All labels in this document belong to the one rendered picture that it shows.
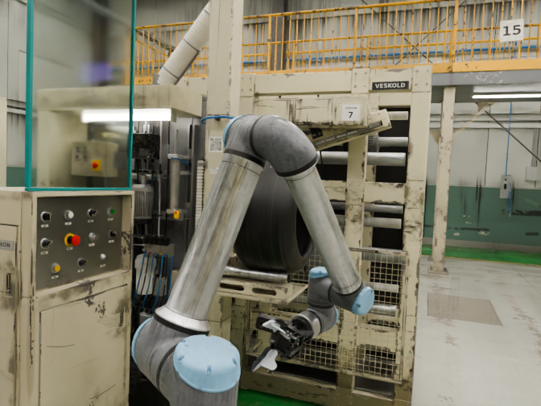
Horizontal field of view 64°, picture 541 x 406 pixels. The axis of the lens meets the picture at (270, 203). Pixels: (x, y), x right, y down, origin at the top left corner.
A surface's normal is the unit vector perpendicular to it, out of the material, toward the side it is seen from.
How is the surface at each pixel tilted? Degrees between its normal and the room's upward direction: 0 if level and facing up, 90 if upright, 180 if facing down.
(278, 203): 77
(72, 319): 90
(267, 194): 69
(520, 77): 90
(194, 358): 10
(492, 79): 90
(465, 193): 90
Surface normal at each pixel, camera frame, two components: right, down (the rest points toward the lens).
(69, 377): 0.94, 0.06
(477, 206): -0.34, 0.04
